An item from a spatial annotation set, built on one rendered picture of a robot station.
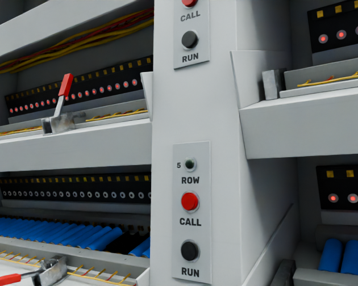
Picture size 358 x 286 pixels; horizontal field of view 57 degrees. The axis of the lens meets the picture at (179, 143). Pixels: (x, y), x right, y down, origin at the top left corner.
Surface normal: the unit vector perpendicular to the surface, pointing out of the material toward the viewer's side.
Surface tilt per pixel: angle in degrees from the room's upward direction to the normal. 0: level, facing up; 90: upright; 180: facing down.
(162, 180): 90
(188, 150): 90
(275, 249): 90
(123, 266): 111
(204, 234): 90
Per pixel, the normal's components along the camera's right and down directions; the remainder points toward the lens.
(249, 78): 0.84, -0.07
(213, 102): -0.55, -0.12
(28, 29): -0.51, 0.23
